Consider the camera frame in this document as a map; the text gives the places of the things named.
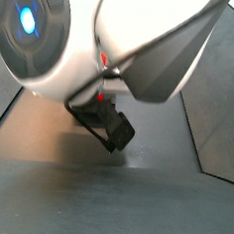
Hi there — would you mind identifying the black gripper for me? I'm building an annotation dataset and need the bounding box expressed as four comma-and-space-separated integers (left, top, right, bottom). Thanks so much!
64, 99, 135, 154

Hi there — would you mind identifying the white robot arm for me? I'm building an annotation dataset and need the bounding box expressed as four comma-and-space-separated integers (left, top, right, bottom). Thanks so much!
0, 0, 230, 152

